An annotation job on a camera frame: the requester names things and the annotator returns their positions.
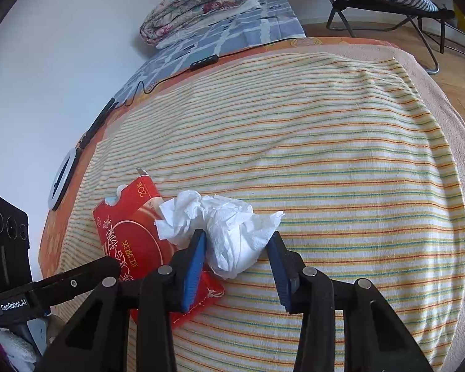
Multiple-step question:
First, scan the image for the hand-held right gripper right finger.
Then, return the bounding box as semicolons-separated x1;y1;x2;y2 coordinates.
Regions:
266;231;435;372

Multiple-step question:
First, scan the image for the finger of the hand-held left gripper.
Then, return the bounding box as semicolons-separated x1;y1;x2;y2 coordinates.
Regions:
32;256;122;308

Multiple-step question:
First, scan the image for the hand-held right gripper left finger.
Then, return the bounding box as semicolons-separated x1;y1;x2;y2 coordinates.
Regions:
35;229;209;372

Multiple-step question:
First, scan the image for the white tissue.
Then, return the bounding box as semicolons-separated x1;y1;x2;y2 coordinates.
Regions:
154;190;286;280

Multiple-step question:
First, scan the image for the red paper packet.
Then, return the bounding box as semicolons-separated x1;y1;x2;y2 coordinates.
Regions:
92;168;226;325

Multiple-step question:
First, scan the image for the white fuzzy cloth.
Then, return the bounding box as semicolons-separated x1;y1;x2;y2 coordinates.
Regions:
0;334;38;372

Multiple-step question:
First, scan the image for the striped yellow towel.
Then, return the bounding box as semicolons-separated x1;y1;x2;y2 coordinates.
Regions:
53;50;465;372

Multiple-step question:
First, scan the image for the blue checked bedsheet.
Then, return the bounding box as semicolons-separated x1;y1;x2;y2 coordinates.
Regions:
113;0;308;104

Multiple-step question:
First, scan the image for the folded floral quilt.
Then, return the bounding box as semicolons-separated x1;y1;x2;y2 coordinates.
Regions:
139;0;253;46

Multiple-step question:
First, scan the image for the black folding chair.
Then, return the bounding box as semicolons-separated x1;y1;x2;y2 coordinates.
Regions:
309;0;457;75

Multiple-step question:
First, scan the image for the white ring light with stand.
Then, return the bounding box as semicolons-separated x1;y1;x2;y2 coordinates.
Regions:
47;98;117;212

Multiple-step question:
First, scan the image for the black cable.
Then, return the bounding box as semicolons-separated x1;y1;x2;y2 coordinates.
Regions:
116;38;296;108

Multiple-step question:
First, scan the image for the black inline cable remote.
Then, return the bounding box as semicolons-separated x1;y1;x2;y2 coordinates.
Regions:
188;54;220;72

